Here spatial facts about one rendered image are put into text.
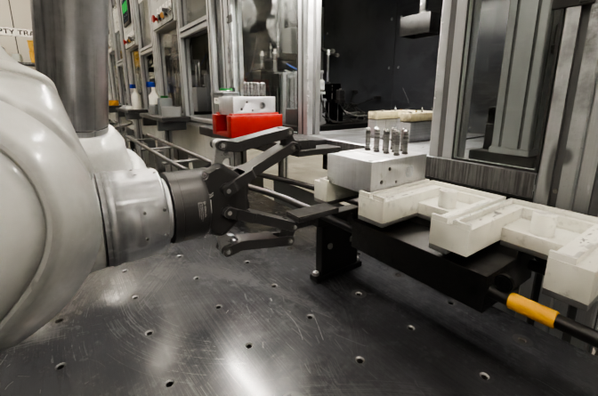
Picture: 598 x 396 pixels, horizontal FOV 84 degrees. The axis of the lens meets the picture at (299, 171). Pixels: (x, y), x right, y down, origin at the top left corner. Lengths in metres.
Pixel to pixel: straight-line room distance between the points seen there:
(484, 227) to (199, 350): 0.39
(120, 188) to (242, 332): 0.30
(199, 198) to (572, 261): 0.33
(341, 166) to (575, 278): 0.30
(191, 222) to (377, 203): 0.24
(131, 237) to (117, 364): 0.25
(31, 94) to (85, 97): 0.45
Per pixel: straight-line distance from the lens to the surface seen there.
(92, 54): 0.64
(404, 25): 0.94
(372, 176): 0.48
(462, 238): 0.40
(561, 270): 0.37
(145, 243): 0.34
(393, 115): 0.92
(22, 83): 0.20
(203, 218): 0.35
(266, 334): 0.54
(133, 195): 0.33
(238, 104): 0.89
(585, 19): 0.58
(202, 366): 0.51
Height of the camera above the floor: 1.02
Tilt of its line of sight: 13 degrees down
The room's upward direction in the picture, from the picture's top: straight up
